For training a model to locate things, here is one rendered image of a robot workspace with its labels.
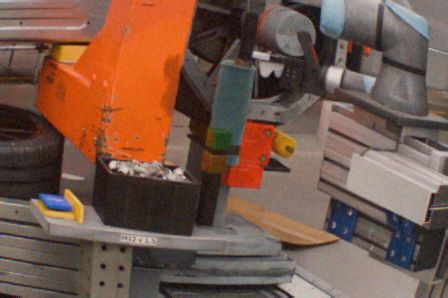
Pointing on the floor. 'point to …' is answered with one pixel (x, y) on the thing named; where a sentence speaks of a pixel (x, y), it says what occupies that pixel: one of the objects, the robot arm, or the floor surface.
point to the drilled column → (104, 270)
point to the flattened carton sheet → (272, 222)
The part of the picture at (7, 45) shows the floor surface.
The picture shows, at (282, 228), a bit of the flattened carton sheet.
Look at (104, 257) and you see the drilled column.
